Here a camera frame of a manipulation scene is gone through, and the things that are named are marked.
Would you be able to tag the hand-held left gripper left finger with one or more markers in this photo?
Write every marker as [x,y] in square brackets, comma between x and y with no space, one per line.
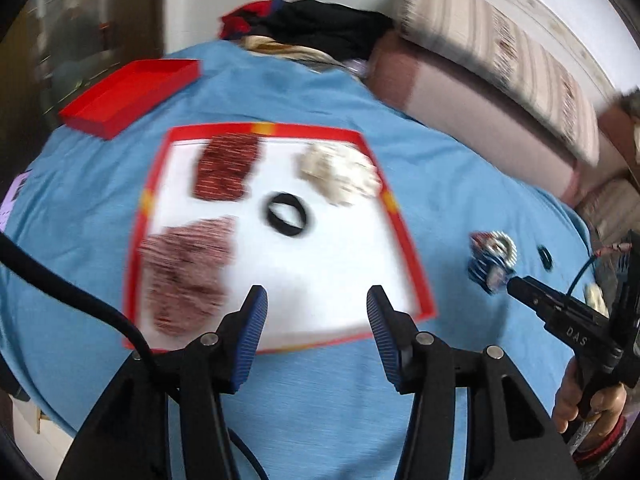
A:
[252,330]

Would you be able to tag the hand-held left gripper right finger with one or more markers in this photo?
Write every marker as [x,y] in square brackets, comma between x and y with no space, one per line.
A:
[382,332]

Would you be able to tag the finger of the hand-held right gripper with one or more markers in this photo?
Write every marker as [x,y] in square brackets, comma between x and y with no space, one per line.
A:
[560,317]

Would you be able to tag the red tray with white inside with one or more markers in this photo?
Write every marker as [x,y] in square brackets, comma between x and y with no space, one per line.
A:
[325,270]

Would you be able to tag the blue striped wristwatch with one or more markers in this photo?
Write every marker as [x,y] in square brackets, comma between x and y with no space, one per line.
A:
[487,265]

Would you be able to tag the person's right forearm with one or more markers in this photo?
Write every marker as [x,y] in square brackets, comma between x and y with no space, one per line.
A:
[612,452]

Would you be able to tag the person's right hand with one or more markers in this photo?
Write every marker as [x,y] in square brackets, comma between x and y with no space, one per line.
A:
[607,405]

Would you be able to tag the blue blanket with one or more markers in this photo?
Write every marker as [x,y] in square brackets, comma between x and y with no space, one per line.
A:
[450,385]

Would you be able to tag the red plaid scrunchie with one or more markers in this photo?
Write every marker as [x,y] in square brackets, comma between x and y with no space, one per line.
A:
[185,270]

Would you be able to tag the beige patterned cushion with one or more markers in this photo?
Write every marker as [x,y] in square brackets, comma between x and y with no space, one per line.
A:
[607,210]

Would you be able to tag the white dotted scrunchie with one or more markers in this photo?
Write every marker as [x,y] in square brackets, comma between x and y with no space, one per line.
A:
[335,172]

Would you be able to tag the dark red dotted scrunchie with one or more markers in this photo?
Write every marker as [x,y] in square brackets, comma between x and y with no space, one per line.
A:
[225,165]

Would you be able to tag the pink cushion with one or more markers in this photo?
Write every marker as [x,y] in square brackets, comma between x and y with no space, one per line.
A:
[450,105]

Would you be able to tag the red box lid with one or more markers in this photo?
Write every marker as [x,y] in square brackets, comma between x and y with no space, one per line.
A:
[100,120]

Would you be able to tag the small purple item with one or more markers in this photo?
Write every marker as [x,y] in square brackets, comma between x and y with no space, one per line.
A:
[357,66]

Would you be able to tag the pale purple paper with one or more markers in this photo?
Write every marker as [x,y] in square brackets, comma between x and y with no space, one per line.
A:
[11,197]

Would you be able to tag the striped floral pillow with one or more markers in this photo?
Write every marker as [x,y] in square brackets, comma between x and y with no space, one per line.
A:
[500,45]

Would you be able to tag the beige patterned cloth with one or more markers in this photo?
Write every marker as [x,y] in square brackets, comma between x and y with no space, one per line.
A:
[285,50]

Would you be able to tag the red cloth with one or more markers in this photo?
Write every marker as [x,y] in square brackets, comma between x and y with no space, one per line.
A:
[240,20]

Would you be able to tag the black garment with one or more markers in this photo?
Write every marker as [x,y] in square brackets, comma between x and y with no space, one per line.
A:
[330,25]

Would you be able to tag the glass panel door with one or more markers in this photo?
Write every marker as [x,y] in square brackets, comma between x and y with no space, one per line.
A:
[75,35]

